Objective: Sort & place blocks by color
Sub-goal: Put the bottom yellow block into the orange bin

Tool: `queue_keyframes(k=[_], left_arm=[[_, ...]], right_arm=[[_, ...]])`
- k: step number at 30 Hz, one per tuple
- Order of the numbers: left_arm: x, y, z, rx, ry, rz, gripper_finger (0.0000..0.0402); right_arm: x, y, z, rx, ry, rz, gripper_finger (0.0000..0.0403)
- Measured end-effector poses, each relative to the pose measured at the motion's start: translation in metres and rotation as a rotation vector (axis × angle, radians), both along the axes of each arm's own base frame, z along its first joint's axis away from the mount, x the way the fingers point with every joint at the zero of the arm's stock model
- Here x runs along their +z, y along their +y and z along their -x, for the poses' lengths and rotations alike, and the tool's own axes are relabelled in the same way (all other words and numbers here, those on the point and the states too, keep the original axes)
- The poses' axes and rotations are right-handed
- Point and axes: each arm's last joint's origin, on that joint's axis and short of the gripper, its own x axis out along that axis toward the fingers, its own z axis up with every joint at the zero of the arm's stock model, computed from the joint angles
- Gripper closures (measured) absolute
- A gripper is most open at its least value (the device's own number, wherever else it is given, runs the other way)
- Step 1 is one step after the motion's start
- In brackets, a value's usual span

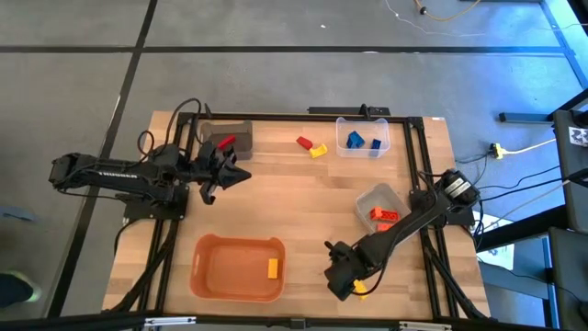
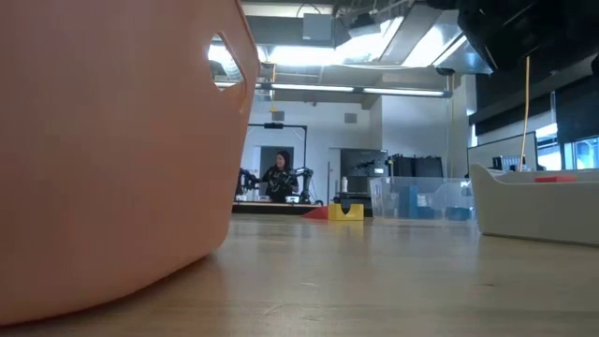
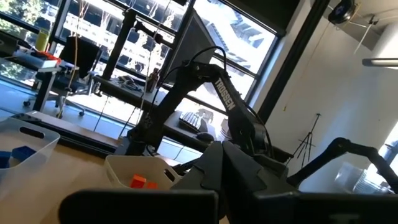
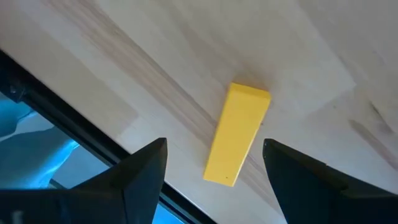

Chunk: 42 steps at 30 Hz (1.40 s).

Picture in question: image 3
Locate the dark drink bottle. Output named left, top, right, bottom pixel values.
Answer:
left=146, top=67, right=160, bottom=93

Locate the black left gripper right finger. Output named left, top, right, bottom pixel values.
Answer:
left=223, top=141, right=398, bottom=224

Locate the white plastic bin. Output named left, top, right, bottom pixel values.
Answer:
left=104, top=154, right=182, bottom=191

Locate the yellow-green cup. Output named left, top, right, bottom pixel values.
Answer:
left=34, top=27, right=50, bottom=52

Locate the dark long desk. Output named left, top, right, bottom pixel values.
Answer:
left=93, top=74, right=293, bottom=156

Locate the white desk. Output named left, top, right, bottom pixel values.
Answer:
left=0, top=46, right=80, bottom=113

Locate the black metal pole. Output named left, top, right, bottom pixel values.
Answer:
left=102, top=9, right=137, bottom=82

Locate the black office chair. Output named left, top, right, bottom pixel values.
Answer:
left=23, top=35, right=102, bottom=119

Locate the small orange block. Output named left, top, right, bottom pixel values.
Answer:
left=129, top=174, right=147, bottom=189

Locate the round black ceiling object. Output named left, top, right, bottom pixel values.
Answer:
left=328, top=0, right=357, bottom=25

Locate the black aluminium table frame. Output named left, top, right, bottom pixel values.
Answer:
left=12, top=111, right=131, bottom=158

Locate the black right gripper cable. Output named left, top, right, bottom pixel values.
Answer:
left=285, top=136, right=398, bottom=194

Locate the black computer monitor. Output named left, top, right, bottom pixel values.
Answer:
left=161, top=9, right=218, bottom=94

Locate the ceiling light tube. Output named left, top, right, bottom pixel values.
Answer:
left=361, top=57, right=398, bottom=68

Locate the blue block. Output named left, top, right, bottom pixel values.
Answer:
left=0, top=151, right=12, bottom=169
left=11, top=145, right=37, bottom=162

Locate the clear plastic bin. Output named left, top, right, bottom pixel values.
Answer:
left=0, top=117, right=61, bottom=200

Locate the black computer keyboard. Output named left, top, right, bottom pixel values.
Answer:
left=178, top=111, right=208, bottom=133

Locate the black computer mouse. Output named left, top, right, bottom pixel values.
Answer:
left=196, top=132, right=215, bottom=142

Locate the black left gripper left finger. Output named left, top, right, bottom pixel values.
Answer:
left=58, top=141, right=225, bottom=224

